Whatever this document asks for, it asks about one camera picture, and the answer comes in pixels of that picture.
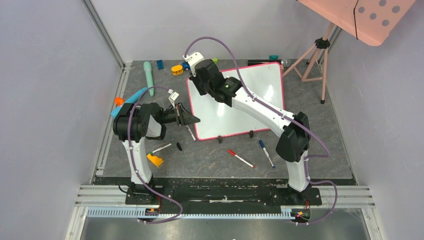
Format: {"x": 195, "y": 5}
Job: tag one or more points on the small dark blue block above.
{"x": 160, "y": 65}

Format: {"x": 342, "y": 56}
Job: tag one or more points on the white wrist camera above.
{"x": 173, "y": 96}
{"x": 193, "y": 59}

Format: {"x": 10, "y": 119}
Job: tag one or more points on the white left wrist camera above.
{"x": 173, "y": 96}

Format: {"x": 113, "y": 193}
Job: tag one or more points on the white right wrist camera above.
{"x": 193, "y": 59}

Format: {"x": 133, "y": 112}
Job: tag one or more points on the teal toy block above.
{"x": 273, "y": 57}

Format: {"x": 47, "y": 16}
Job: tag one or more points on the blue toy car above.
{"x": 185, "y": 66}

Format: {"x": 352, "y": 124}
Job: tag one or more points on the white toothed cable rail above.
{"x": 142, "y": 213}

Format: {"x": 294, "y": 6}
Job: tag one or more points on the mint green toy stick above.
{"x": 147, "y": 67}

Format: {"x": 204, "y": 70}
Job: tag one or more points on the blue toy stick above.
{"x": 131, "y": 100}

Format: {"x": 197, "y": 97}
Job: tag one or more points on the pink tripod stand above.
{"x": 319, "y": 57}

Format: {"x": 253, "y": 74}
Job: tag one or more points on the green capped white marker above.
{"x": 159, "y": 149}

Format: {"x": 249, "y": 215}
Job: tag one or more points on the purple capped white marker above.
{"x": 191, "y": 133}

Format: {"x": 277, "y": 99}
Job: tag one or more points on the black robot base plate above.
{"x": 221, "y": 195}

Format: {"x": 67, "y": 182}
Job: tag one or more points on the small orange toy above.
{"x": 119, "y": 101}

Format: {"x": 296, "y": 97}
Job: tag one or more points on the black marker cap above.
{"x": 179, "y": 146}

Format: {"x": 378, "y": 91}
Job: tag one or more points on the red capped white marker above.
{"x": 240, "y": 158}

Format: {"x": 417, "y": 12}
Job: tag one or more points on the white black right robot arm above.
{"x": 292, "y": 129}

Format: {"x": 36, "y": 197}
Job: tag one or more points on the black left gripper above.
{"x": 182, "y": 111}

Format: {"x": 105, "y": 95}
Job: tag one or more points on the yellow toy piece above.
{"x": 177, "y": 70}

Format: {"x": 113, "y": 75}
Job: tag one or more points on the yellow plastic wedge piece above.
{"x": 155, "y": 160}

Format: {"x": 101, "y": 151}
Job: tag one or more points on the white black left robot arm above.
{"x": 134, "y": 124}

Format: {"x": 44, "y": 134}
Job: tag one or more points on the clear round ball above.
{"x": 285, "y": 62}

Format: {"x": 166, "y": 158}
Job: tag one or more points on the blue capped white marker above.
{"x": 262, "y": 145}

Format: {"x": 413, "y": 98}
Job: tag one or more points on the pink perforated panel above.
{"x": 370, "y": 21}

